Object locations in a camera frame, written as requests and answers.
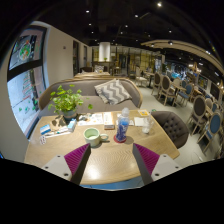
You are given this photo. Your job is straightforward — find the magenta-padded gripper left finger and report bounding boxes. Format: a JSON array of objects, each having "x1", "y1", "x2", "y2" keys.
[{"x1": 41, "y1": 143, "x2": 92, "y2": 185}]

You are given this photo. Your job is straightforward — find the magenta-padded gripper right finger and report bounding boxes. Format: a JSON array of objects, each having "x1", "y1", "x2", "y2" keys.
[{"x1": 132, "y1": 143, "x2": 183, "y2": 186}]

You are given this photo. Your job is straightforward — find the clear blue-labelled water bottle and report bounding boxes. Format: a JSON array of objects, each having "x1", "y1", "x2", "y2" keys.
[{"x1": 114, "y1": 107, "x2": 131, "y2": 143}]

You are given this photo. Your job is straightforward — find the pale green mug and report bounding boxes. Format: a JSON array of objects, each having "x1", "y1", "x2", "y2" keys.
[{"x1": 83, "y1": 127, "x2": 110, "y2": 148}]

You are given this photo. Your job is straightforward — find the clear drinking glass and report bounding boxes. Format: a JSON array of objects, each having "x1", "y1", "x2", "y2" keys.
[{"x1": 141, "y1": 111, "x2": 155, "y2": 135}]

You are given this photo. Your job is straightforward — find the small light blue carton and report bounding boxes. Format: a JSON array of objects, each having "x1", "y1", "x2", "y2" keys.
[{"x1": 67, "y1": 118, "x2": 78, "y2": 133}]

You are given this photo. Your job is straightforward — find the flat round red coaster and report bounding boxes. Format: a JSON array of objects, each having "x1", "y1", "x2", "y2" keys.
[{"x1": 113, "y1": 133, "x2": 128, "y2": 144}]

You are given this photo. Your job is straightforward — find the white paper napkin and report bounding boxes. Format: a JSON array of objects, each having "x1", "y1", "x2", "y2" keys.
[{"x1": 133, "y1": 116, "x2": 146, "y2": 128}]

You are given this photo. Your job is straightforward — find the pill blister pack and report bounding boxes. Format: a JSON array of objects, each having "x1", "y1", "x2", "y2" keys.
[{"x1": 39, "y1": 134, "x2": 48, "y2": 146}]

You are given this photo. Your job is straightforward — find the dark grey tufted chair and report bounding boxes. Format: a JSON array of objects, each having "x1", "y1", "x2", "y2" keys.
[{"x1": 150, "y1": 110, "x2": 190, "y2": 150}]

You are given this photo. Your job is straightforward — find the blue and white box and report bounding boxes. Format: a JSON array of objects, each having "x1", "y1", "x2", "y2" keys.
[{"x1": 39, "y1": 124, "x2": 52, "y2": 136}]

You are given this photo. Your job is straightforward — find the small yellow card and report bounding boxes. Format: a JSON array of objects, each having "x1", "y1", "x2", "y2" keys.
[{"x1": 137, "y1": 109, "x2": 150, "y2": 118}]

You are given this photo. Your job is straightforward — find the white and orange box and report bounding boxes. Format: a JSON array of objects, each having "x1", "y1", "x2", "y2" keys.
[{"x1": 102, "y1": 111, "x2": 116, "y2": 131}]

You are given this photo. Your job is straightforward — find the grey curved sofa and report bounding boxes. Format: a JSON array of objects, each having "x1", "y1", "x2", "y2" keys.
[{"x1": 38, "y1": 77, "x2": 144, "y2": 118}]

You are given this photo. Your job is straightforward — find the green potted plant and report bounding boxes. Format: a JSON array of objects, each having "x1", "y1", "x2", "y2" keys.
[{"x1": 47, "y1": 84, "x2": 94, "y2": 122}]

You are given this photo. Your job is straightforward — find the group of dining chairs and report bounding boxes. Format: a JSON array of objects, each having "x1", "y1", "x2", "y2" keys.
[{"x1": 134, "y1": 64, "x2": 224, "y2": 154}]

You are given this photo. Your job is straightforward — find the grey chevron cushion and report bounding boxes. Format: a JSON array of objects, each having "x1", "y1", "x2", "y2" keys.
[{"x1": 93, "y1": 78, "x2": 133, "y2": 106}]

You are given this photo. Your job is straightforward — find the decorated dark-framed window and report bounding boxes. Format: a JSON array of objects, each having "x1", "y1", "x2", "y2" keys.
[{"x1": 6, "y1": 25, "x2": 48, "y2": 136}]

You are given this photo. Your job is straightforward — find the white round column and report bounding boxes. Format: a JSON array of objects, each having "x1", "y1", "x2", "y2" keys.
[{"x1": 98, "y1": 41, "x2": 112, "y2": 63}]

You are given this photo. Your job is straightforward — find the group of ceiling lights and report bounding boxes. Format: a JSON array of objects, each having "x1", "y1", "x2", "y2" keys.
[{"x1": 83, "y1": 1, "x2": 214, "y2": 56}]

